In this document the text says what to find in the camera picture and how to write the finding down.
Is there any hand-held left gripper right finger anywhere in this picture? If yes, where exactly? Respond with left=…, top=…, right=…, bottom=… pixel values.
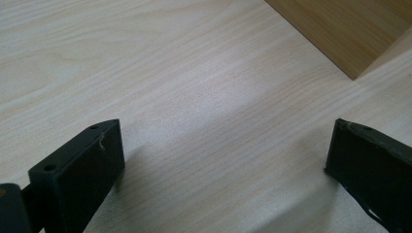
left=324, top=117, right=412, bottom=233

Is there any brown wooden panel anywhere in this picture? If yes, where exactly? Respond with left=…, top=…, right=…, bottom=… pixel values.
left=264, top=0, right=412, bottom=82

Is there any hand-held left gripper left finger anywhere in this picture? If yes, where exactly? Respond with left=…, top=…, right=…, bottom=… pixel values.
left=27, top=118, right=126, bottom=233

